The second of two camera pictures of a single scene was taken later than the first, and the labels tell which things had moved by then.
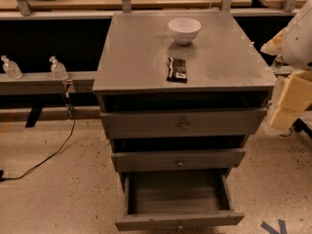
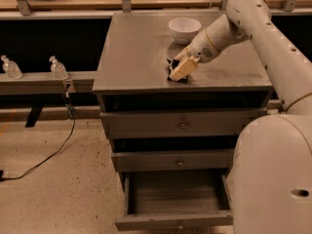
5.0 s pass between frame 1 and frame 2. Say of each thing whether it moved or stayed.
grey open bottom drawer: stayed
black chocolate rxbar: stayed
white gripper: moved
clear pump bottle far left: stayed
